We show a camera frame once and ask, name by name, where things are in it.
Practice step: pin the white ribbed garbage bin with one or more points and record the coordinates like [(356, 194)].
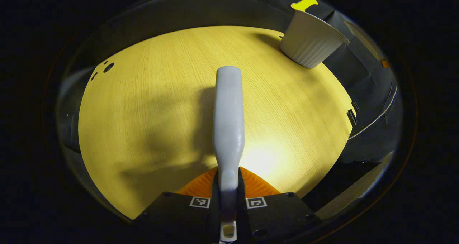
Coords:
[(310, 39)]

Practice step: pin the black desk clip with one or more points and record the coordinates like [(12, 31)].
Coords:
[(352, 118), (355, 106)]

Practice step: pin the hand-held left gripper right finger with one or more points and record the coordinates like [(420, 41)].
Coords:
[(276, 215)]

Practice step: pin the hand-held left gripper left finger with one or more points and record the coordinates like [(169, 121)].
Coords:
[(183, 215)]

